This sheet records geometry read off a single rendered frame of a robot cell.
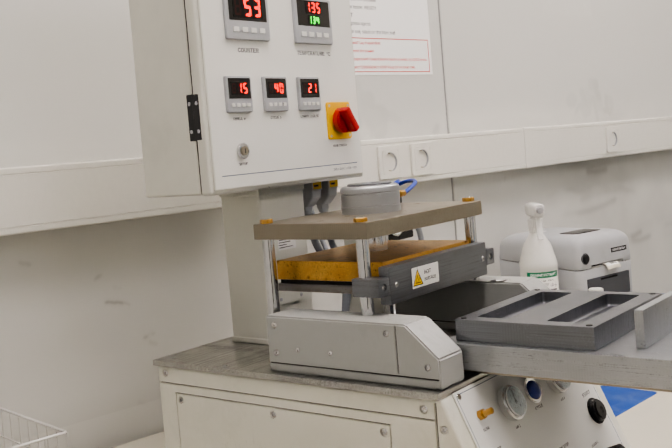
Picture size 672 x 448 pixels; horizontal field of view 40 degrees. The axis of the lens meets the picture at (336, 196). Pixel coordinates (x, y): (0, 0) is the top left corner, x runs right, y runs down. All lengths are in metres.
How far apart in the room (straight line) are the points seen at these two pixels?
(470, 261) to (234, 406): 0.36
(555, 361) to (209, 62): 0.56
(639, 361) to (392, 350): 0.26
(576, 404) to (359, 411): 0.30
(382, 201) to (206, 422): 0.37
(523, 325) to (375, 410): 0.19
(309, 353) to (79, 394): 0.54
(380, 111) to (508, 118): 0.46
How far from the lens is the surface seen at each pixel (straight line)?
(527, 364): 1.01
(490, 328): 1.04
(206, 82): 1.19
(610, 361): 0.97
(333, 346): 1.09
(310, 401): 1.12
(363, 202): 1.18
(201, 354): 1.30
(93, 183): 1.48
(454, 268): 1.20
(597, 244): 2.10
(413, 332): 1.02
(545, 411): 1.16
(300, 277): 1.18
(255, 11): 1.27
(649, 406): 1.57
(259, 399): 1.18
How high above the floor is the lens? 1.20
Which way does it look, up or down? 3 degrees down
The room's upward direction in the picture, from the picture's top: 5 degrees counter-clockwise
